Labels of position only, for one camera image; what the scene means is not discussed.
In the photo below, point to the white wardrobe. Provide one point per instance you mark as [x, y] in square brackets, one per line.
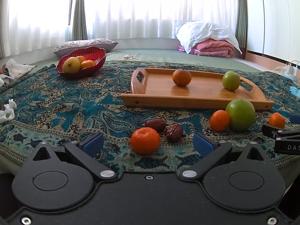
[274, 16]

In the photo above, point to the dull brownish orange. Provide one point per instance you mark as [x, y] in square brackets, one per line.
[181, 77]

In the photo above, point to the long red date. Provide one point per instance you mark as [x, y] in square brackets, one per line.
[155, 124]

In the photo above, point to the large tangerine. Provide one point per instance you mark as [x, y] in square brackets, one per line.
[145, 141]

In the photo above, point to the crumpled white tissue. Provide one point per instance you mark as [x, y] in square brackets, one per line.
[8, 112]

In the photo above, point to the white sheer curtain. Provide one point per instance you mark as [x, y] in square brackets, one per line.
[37, 16]
[159, 7]

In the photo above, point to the round red date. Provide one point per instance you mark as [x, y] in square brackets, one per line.
[174, 133]

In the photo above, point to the small green apple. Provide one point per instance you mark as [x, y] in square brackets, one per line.
[231, 80]

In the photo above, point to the floral pillow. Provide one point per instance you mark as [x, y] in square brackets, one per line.
[84, 45]

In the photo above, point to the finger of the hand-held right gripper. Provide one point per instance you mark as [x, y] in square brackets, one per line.
[271, 131]
[295, 118]

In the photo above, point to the yellow mango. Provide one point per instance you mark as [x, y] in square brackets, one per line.
[71, 65]

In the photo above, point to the light blue cloth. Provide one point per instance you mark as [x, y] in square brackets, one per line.
[295, 91]

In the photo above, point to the white sheet on blanket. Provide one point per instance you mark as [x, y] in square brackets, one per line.
[201, 31]

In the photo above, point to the blue paisley blanket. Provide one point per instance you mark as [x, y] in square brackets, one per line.
[70, 103]

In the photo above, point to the white charger plugs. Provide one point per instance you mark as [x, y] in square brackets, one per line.
[293, 68]

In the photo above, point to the medium tangerine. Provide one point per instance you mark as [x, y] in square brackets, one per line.
[219, 121]

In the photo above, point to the wooden tray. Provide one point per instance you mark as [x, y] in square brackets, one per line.
[199, 96]

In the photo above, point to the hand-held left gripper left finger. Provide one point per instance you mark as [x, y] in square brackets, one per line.
[93, 143]

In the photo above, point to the red glass bowl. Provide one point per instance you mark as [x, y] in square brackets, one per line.
[93, 54]

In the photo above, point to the small tangerine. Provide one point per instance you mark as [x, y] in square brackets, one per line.
[277, 120]

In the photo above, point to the large green apple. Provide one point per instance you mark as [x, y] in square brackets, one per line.
[241, 114]

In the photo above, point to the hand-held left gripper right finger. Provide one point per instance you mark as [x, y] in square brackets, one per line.
[203, 144]

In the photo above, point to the orange in bowl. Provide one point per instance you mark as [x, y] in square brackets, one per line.
[81, 58]
[88, 64]

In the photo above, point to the pink folded quilt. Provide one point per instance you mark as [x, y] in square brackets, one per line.
[214, 46]

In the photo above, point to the green woven mat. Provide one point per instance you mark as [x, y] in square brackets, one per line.
[159, 56]

